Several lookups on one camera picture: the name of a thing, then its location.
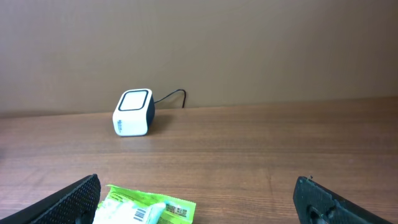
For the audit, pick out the white barcode scanner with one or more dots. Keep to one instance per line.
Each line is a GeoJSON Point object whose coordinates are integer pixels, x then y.
{"type": "Point", "coordinates": [134, 113]}

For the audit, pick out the green snack bag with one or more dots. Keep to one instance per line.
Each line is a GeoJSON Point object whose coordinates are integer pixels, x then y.
{"type": "Point", "coordinates": [177, 211]}

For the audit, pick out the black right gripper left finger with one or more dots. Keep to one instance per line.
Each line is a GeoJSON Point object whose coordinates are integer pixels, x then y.
{"type": "Point", "coordinates": [74, 204]}

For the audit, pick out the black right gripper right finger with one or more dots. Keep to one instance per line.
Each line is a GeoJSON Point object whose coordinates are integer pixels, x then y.
{"type": "Point", "coordinates": [316, 204]}

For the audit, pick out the mint wet wipes pack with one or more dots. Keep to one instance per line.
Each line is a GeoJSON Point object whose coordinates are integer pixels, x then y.
{"type": "Point", "coordinates": [114, 212]}

